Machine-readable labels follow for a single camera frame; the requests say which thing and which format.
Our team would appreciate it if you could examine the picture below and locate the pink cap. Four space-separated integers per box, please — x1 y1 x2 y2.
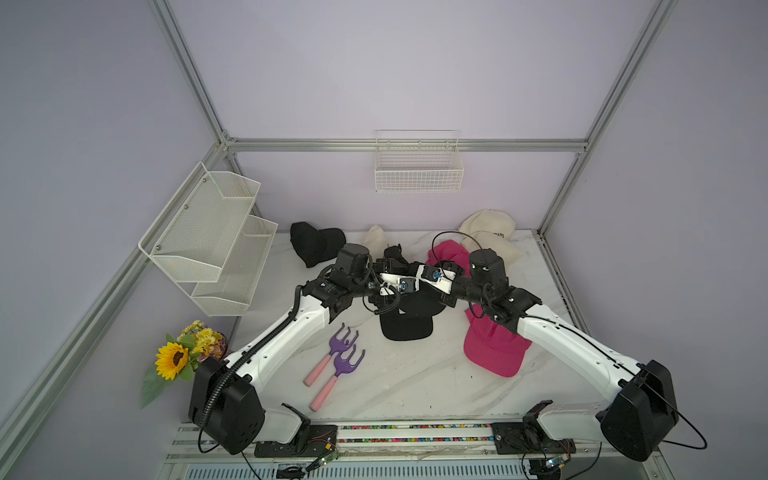
463 305 532 378
427 240 470 277

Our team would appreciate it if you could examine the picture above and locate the black cap with white logo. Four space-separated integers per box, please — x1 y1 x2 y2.
379 300 434 342

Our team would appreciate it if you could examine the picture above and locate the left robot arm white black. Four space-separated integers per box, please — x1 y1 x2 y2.
189 243 418 455

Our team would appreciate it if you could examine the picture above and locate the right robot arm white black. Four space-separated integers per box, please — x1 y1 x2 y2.
419 249 681 461

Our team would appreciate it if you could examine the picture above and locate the cream Colorado cap left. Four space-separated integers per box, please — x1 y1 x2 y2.
362 225 389 259

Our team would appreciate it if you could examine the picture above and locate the cream colorado cap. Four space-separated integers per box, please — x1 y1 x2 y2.
459 209 516 239
362 225 389 259
475 231 523 267

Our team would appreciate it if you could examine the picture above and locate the cream Colorado cap middle right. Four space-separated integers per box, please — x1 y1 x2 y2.
475 231 523 267

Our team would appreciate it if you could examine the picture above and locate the cream Colorado cap back right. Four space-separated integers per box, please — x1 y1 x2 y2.
459 209 516 239

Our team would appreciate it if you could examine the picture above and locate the purple pink garden fork upper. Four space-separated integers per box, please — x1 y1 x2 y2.
303 323 359 387

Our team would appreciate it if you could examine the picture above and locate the purple pink garden fork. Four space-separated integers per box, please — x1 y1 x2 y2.
309 345 366 412
303 323 359 387

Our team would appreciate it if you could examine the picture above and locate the purple pink garden fork lower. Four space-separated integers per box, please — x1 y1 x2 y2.
309 345 366 412

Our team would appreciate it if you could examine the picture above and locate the white two-tier mesh shelf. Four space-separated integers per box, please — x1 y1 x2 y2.
138 163 277 317

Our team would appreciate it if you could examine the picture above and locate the sunflower bouquet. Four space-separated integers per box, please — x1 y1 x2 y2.
140 320 229 408

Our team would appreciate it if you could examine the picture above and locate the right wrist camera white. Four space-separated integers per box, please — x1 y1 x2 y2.
416 262 464 294

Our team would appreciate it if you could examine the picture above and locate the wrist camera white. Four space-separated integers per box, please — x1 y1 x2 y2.
379 273 419 296
416 262 464 294

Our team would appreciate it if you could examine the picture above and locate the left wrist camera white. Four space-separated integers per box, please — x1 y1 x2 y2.
379 273 419 296

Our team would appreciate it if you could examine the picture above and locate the white wire wall basket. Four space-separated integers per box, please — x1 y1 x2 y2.
374 129 464 193

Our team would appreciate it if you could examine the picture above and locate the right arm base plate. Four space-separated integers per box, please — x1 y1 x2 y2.
491 400 576 455

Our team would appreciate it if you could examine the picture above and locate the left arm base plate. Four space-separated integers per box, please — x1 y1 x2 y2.
254 403 339 458

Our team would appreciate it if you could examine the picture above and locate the aluminium front rail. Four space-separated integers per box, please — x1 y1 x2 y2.
160 420 674 479

